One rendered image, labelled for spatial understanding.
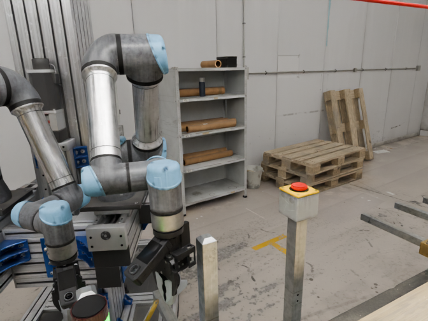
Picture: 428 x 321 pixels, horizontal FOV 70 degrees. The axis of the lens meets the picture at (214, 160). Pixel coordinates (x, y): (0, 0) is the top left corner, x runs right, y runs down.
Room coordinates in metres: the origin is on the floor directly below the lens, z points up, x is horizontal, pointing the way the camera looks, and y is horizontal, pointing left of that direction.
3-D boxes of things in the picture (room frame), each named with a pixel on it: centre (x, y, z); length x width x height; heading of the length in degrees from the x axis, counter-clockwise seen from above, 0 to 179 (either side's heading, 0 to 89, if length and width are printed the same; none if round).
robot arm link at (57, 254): (0.76, 0.43, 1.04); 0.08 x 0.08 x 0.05
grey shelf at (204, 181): (3.49, 0.10, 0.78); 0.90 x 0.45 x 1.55; 123
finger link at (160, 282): (0.67, 0.12, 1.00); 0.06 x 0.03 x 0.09; 137
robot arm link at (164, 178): (0.66, 0.11, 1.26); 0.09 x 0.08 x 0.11; 16
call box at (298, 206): (0.72, -0.21, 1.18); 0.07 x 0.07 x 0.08; 27
